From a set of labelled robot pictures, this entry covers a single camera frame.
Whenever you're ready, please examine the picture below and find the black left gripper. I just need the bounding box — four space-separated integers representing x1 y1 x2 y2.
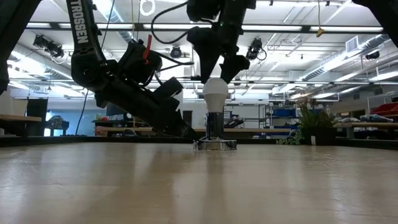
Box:
95 73 200 141

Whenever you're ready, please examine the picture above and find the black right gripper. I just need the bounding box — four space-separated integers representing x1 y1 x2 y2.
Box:
187 0 257 84

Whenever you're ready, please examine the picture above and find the white lightbulb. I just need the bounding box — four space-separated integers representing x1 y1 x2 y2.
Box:
202 77 229 114

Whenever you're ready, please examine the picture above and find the chrome lamp socket base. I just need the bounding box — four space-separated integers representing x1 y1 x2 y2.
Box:
192 111 238 151

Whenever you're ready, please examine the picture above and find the black ceiling-mounted device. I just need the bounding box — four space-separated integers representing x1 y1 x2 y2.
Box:
245 37 267 62
32 34 65 59

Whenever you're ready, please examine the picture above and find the long ceiling light strip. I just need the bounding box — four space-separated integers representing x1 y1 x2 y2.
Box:
24 21 386 35

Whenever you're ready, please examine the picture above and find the long wooden background table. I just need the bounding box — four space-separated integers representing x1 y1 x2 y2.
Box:
95 126 293 134

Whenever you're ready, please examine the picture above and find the small potted green plant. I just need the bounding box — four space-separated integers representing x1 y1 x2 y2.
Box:
275 104 338 146

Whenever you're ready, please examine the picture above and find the wooden workbench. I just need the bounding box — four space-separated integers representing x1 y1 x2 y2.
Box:
333 121 398 139

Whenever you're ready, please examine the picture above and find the low rack with red bins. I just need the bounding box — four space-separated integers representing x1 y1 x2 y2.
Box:
369 102 398 118

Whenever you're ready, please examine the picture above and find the black overhead camera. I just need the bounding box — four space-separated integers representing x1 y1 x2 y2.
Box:
169 45 183 59

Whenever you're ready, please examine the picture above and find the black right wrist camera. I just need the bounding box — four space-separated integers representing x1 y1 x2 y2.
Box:
186 0 218 22

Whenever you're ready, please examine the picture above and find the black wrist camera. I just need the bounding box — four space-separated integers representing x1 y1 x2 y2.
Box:
186 0 218 22
118 39 163 86

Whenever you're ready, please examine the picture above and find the looped right gripper cable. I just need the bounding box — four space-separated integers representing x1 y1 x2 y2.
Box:
150 1 191 45

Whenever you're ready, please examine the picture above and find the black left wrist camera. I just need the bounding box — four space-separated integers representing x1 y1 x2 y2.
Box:
118 39 163 86

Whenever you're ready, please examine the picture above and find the yellow hanging cable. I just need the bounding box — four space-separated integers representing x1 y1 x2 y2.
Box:
315 0 326 38

